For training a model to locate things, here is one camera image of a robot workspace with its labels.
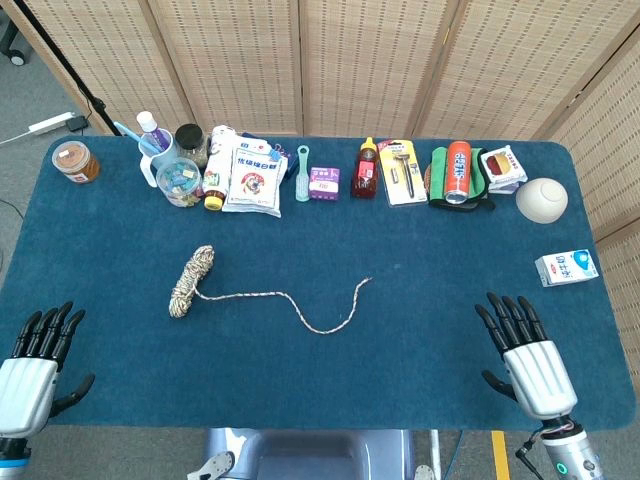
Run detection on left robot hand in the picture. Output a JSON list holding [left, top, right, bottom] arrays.
[[0, 301, 96, 437]]

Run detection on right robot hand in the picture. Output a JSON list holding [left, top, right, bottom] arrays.
[[474, 292, 580, 421]]

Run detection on beige braided rope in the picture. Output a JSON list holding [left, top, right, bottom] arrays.
[[168, 244, 374, 335]]

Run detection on white blue milk carton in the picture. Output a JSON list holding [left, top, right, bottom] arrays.
[[534, 248, 600, 289]]

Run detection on white table leg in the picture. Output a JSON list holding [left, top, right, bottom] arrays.
[[428, 429, 443, 480]]

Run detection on beige bowl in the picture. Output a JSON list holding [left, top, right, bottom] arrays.
[[515, 177, 570, 225]]

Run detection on black edged cloth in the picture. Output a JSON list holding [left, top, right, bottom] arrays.
[[428, 147, 496, 212]]

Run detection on white purple small box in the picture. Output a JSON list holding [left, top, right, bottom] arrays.
[[487, 177, 524, 195]]

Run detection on white snack packet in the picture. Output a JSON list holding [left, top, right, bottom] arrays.
[[479, 144, 529, 184]]

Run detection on blue table mat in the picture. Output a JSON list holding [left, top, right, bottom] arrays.
[[0, 134, 634, 432]]

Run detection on orange drink can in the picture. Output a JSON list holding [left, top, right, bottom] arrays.
[[443, 140, 474, 206]]

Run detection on brown jar orange lid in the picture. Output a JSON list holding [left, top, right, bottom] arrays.
[[51, 139, 101, 185]]

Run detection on green cloth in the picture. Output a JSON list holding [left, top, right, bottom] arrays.
[[428, 146, 490, 204]]

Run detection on grey robot torso base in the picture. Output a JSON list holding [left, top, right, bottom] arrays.
[[187, 428, 436, 480]]

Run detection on razor in yellow package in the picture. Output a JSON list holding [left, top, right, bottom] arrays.
[[378, 139, 430, 207]]

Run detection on clear jar of small clips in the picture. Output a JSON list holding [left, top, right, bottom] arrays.
[[155, 157, 204, 208]]

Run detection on white power strip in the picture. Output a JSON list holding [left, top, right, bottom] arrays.
[[28, 111, 77, 135]]

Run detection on light blue toothbrush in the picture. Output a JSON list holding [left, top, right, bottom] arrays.
[[113, 120, 161, 154]]

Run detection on white bottle yellow cap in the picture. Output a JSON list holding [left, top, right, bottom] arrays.
[[201, 142, 236, 211]]

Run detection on black tripod stand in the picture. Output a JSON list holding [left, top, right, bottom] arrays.
[[12, 0, 123, 137]]

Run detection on white purple toothpaste tube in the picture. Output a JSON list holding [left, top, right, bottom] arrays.
[[136, 110, 174, 151]]

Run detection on glass jar black lid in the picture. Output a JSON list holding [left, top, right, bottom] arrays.
[[174, 123, 210, 169]]

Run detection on white sugar bag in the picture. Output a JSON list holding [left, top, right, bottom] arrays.
[[221, 141, 290, 219]]

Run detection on mint green brush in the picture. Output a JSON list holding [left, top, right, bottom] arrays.
[[294, 144, 312, 203]]

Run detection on white plastic pouch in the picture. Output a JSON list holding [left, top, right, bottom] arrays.
[[208, 124, 241, 151]]

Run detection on black chair caster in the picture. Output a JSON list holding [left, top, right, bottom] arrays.
[[0, 9, 31, 66]]

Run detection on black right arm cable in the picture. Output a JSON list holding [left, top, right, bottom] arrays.
[[514, 432, 549, 480]]

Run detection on pale blue mug white handle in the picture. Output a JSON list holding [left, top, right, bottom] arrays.
[[138, 128, 179, 189]]

